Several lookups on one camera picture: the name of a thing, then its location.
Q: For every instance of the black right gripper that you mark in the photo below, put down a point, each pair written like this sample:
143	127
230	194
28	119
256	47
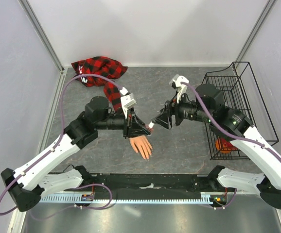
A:
165	118

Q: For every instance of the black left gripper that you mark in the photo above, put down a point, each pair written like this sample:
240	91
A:
134	127

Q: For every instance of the red nail polish bottle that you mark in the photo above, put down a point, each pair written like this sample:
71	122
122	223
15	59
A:
149	129

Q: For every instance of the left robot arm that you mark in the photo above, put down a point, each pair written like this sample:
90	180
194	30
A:
28	184

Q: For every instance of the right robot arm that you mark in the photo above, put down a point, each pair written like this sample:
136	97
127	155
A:
235	127

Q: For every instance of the mannequin hand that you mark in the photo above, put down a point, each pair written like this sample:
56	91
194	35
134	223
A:
141	145

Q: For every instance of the orange cup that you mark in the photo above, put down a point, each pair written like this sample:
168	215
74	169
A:
224	146

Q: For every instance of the red black plaid shirt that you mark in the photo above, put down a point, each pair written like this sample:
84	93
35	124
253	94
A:
106	67

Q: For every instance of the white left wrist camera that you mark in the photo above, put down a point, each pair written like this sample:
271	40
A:
127	100

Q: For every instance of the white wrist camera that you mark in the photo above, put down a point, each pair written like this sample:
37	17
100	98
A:
127	100
178	82

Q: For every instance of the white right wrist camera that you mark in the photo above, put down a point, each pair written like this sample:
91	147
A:
178	82

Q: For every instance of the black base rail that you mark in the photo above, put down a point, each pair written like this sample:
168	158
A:
176	182

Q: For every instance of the toothed cable duct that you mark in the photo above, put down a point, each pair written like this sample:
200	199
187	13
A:
146	196

